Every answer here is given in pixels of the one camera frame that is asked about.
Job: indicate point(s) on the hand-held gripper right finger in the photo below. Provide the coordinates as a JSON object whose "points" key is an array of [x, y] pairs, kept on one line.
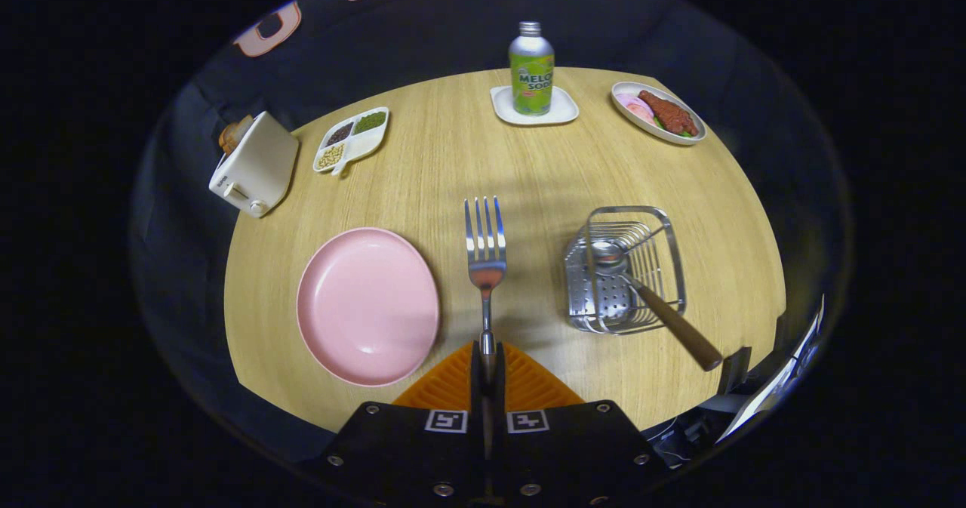
{"points": [[499, 395]]}

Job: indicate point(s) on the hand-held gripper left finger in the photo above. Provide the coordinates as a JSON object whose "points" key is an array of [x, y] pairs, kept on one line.
{"points": [[475, 395]]}

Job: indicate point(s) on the pink plate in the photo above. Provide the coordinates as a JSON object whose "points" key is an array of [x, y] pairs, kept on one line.
{"points": [[366, 308]]}

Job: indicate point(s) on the black stand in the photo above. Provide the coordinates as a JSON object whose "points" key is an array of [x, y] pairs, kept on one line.
{"points": [[736, 368]]}

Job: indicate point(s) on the white flat board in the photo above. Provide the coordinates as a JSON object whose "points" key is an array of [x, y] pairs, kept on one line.
{"points": [[770, 398]]}

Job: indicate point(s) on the white divided bean dish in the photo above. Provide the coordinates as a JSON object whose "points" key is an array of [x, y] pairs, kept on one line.
{"points": [[362, 144]]}

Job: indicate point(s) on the small white square plate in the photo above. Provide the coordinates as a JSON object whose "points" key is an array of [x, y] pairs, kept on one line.
{"points": [[566, 112]]}

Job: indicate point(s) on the white oval plate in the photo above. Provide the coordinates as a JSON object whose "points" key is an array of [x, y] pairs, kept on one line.
{"points": [[641, 127]]}

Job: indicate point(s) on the cream toaster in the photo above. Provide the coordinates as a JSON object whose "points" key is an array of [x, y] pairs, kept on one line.
{"points": [[256, 168]]}

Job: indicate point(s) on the green lettuce leaf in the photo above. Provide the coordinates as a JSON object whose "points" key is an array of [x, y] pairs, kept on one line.
{"points": [[662, 125]]}

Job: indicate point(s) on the pink ham slices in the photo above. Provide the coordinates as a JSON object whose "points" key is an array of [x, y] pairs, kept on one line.
{"points": [[632, 106]]}

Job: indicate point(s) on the green label soda bottle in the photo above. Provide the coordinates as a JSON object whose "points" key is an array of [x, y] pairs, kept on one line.
{"points": [[531, 78]]}

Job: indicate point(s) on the fried meat cutlet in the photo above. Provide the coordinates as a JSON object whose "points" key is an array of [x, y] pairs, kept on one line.
{"points": [[670, 113]]}

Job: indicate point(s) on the toast slice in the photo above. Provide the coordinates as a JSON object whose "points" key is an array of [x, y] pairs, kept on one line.
{"points": [[234, 134]]}

